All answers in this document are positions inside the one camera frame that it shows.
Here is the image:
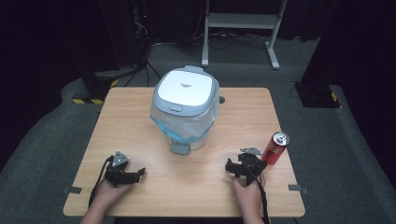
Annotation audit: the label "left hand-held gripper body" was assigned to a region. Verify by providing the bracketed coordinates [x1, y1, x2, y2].
[104, 150, 132, 188]

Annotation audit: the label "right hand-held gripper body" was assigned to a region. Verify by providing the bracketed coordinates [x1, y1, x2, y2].
[236, 147, 268, 187]

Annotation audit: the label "person's left hand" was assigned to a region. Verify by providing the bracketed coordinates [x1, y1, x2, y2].
[92, 178, 133, 207]

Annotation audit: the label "person's right hand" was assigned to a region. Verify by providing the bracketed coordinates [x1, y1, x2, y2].
[232, 173, 267, 214]

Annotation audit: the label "red drink can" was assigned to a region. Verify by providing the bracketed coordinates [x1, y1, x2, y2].
[261, 131, 290, 166]

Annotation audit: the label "grey tape strip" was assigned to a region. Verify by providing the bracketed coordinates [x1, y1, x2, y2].
[63, 185, 83, 195]
[288, 183, 310, 196]

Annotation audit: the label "clear plastic bin liner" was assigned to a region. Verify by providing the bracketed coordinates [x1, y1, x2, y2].
[149, 104, 218, 142]

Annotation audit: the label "black stand with striped base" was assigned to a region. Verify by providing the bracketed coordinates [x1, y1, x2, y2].
[71, 70, 120, 105]

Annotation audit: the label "white pedal trash bin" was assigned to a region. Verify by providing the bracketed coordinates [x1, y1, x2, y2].
[149, 64, 220, 156]

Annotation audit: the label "black floor box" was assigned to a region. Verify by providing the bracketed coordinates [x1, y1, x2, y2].
[293, 80, 342, 109]

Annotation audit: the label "white metal stand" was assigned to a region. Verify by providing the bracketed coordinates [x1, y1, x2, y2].
[201, 0, 290, 71]

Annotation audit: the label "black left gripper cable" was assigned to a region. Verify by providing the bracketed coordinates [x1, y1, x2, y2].
[88, 155, 115, 209]

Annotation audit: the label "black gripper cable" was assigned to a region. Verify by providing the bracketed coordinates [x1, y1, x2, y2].
[88, 155, 115, 209]
[242, 161, 271, 224]

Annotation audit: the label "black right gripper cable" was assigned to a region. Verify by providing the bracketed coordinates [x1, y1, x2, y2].
[242, 161, 271, 224]

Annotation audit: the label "black floor cables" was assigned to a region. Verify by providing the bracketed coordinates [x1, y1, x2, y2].
[191, 31, 271, 51]

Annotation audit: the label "black tripod with cables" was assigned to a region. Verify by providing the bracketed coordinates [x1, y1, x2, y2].
[123, 0, 163, 88]

